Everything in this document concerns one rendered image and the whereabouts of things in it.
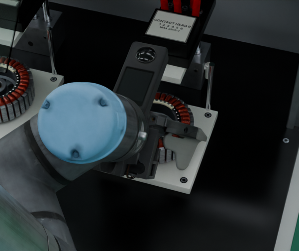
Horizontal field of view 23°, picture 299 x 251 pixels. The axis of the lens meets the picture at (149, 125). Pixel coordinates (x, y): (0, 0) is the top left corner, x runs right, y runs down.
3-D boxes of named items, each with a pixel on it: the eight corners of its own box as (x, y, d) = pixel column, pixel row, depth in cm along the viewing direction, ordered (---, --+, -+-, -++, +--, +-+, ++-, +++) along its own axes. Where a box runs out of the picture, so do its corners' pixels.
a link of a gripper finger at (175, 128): (177, 136, 96) (129, 124, 90) (181, 123, 96) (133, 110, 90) (203, 142, 92) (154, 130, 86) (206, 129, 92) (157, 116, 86)
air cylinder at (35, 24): (53, 58, 115) (49, 31, 111) (10, 48, 116) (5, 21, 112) (65, 38, 118) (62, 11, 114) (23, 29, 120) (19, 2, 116)
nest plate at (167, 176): (189, 194, 97) (189, 188, 96) (84, 167, 100) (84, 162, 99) (217, 116, 106) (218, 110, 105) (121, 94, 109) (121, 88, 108)
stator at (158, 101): (180, 175, 97) (181, 157, 94) (102, 155, 100) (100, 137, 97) (202, 117, 104) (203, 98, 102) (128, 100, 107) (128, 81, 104)
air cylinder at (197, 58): (200, 91, 110) (202, 63, 106) (153, 80, 111) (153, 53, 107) (209, 69, 113) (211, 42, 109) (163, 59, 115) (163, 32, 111)
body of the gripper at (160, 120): (101, 164, 94) (72, 164, 82) (117, 99, 94) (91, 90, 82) (157, 179, 92) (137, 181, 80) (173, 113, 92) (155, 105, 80)
